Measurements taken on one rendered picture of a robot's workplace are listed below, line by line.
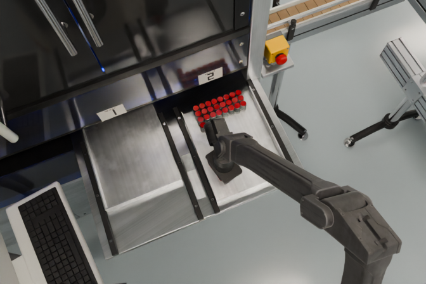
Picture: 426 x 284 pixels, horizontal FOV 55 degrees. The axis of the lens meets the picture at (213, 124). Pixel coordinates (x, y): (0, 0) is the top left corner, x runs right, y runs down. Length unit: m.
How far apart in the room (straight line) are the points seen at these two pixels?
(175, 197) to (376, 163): 1.38
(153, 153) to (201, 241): 0.91
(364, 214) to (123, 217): 0.84
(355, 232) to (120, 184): 0.89
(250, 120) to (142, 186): 0.43
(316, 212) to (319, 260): 1.51
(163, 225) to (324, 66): 1.63
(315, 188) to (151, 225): 0.71
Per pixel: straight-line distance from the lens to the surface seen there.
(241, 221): 2.22
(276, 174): 0.86
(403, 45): 2.15
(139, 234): 1.36
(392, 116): 2.34
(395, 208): 2.40
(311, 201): 0.74
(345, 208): 0.74
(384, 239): 0.74
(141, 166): 1.40
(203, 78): 1.35
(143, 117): 1.47
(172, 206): 1.35
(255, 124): 1.43
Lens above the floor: 2.19
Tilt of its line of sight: 67 degrees down
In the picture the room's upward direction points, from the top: 6 degrees counter-clockwise
